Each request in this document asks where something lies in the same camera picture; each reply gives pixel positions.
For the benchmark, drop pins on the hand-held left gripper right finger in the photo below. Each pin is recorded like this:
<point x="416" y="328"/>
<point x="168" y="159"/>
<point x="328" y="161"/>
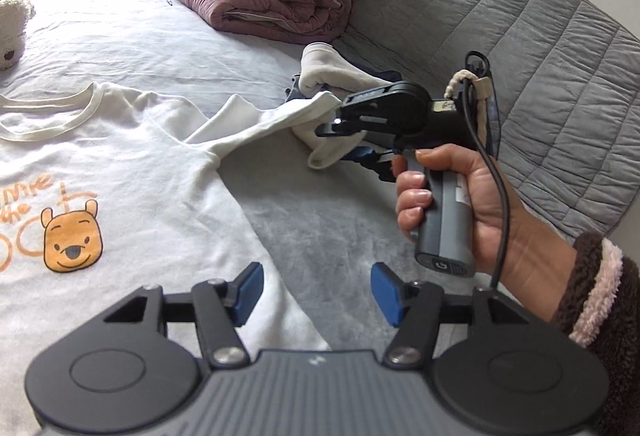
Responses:
<point x="387" y="293"/>

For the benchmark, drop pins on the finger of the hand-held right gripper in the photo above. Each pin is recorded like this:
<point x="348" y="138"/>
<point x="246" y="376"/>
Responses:
<point x="365" y="115"/>
<point x="370" y="158"/>

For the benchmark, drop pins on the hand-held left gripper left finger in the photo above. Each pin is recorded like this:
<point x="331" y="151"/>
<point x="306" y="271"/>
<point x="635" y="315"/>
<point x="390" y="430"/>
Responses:
<point x="247" y="296"/>

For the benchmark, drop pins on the white bear print t-shirt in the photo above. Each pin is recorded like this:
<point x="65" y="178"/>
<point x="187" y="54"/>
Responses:
<point x="150" y="165"/>

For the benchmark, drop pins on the person's right forearm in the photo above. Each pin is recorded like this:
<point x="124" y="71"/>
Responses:
<point x="600" y="306"/>

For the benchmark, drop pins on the person's right hand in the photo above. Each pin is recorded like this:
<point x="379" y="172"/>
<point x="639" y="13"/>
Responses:
<point x="495" y="216"/>

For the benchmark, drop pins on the folded black garment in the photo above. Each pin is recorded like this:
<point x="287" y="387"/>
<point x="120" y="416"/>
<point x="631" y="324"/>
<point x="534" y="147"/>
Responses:
<point x="387" y="75"/>

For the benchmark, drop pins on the folded beige garment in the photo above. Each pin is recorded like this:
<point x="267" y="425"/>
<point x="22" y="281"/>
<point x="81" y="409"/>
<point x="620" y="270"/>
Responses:
<point x="335" y="68"/>

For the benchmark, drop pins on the folded grey garment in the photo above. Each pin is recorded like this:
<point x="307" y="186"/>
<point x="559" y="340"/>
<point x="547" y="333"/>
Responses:
<point x="295" y="88"/>

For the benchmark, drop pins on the grey bed sheet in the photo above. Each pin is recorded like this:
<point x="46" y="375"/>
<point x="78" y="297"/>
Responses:
<point x="310" y="226"/>

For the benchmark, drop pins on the white plush dog toy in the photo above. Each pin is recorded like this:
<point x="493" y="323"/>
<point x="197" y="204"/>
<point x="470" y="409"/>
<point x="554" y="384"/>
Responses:
<point x="12" y="30"/>

